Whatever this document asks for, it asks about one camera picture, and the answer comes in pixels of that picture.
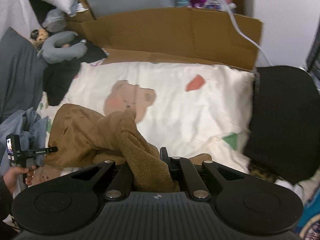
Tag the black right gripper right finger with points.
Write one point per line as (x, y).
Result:
(183, 171)

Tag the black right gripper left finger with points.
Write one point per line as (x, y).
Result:
(120, 186)

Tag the brown t-shirt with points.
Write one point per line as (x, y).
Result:
(84, 137)

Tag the person's left hand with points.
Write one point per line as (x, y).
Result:
(11, 177)

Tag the light blue denim garment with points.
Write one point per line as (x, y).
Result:
(29, 126)

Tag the cream bear print bedsheet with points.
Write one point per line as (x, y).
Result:
(196, 111)

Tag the black garment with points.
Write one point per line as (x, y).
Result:
(58, 77)

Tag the grey plush toy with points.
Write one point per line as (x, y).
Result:
(54, 48)

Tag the leopard plush toy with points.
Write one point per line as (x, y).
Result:
(38, 37)

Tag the brown cardboard sheet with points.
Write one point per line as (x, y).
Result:
(188, 34)

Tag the blue bottle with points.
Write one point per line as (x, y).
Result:
(182, 3)

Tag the purple snack package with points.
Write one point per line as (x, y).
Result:
(207, 4)

